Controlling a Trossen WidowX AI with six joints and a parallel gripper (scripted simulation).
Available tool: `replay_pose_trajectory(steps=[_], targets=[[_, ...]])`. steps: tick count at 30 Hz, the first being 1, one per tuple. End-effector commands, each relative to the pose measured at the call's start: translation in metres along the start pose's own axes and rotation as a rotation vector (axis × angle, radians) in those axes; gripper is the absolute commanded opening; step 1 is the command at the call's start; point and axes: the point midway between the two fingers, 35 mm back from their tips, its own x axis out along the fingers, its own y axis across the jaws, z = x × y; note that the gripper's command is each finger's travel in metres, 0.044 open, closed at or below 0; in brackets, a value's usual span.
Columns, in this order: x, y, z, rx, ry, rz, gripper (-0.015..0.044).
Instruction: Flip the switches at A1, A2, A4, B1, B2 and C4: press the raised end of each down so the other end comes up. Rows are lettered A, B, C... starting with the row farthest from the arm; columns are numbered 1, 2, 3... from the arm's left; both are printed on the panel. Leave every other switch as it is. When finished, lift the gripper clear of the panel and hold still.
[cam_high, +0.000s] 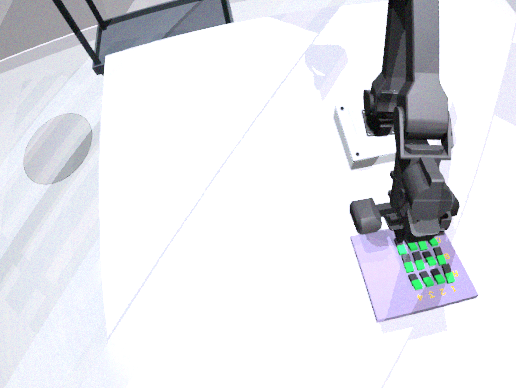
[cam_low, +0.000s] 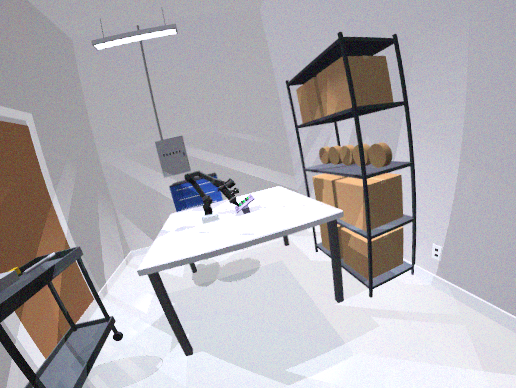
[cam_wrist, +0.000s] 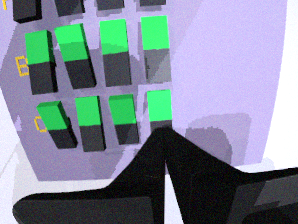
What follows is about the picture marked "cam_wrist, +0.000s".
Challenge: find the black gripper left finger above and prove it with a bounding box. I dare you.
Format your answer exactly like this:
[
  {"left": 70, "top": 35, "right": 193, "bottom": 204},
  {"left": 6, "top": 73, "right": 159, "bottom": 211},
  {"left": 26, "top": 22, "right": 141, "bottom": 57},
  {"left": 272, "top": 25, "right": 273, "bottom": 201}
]
[{"left": 12, "top": 128, "right": 166, "bottom": 224}]

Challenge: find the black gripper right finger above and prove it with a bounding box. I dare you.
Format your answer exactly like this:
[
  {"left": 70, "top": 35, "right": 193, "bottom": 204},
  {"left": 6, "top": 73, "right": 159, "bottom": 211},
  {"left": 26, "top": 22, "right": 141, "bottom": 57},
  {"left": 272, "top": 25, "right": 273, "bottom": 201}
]
[{"left": 162, "top": 127, "right": 298, "bottom": 224}]

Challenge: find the lavender switch panel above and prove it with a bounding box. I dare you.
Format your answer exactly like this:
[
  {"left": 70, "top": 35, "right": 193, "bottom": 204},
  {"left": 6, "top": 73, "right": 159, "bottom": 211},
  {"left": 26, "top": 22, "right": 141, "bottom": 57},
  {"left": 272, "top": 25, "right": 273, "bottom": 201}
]
[{"left": 0, "top": 0, "right": 287, "bottom": 183}]

